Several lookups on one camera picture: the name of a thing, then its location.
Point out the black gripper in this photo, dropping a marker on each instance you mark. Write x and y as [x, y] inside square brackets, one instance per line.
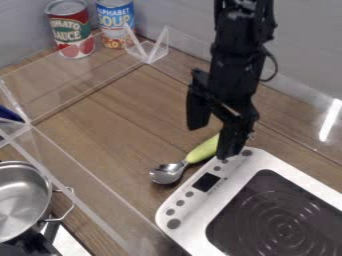
[223, 92]

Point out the green handled metal spoon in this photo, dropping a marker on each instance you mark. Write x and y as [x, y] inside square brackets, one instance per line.
[168, 173]

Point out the white and black stove top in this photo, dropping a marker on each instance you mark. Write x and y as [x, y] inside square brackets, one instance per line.
[252, 206]

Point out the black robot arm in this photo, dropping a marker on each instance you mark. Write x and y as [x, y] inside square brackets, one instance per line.
[244, 25]

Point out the black stove under pot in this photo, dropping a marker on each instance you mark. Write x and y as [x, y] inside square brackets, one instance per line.
[53, 241]

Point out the alphabet soup can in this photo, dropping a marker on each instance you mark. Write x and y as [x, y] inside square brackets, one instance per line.
[115, 13]

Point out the tomato sauce can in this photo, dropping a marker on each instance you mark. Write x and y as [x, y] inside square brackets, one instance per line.
[71, 28]

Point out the clear acrylic divider strip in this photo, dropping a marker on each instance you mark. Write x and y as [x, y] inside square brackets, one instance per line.
[29, 144]

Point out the blue object at left edge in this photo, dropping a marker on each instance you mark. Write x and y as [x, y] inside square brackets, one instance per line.
[8, 115]

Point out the stainless steel pot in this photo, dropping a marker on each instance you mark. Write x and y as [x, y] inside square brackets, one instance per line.
[25, 200]

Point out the clear acrylic corner bracket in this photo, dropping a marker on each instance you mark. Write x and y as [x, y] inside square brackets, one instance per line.
[145, 51]

